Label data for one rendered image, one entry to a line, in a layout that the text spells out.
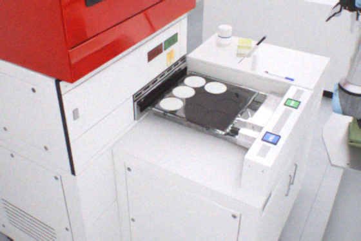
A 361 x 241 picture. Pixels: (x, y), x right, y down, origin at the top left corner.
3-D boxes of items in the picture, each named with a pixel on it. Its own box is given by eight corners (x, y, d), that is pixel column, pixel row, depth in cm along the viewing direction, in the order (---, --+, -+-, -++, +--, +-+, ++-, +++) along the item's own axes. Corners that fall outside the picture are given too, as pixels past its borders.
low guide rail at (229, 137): (153, 115, 176) (153, 109, 174) (155, 113, 177) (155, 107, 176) (259, 153, 154) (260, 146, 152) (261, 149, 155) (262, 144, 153)
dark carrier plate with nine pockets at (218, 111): (151, 107, 168) (151, 106, 168) (189, 73, 193) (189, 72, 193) (224, 132, 153) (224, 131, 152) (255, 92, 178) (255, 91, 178)
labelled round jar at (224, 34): (214, 44, 205) (216, 28, 200) (220, 40, 210) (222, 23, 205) (227, 48, 202) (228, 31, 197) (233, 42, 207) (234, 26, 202)
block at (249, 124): (245, 126, 158) (246, 120, 157) (248, 122, 161) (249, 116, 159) (264, 133, 155) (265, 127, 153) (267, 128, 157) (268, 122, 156)
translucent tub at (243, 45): (236, 57, 193) (237, 44, 190) (236, 49, 200) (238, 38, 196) (251, 58, 192) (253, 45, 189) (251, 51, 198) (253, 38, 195)
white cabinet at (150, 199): (124, 271, 199) (110, 147, 157) (208, 161, 270) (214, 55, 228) (240, 341, 171) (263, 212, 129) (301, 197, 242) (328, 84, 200)
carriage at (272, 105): (236, 144, 153) (236, 138, 152) (267, 100, 180) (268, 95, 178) (255, 151, 150) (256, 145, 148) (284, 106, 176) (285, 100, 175)
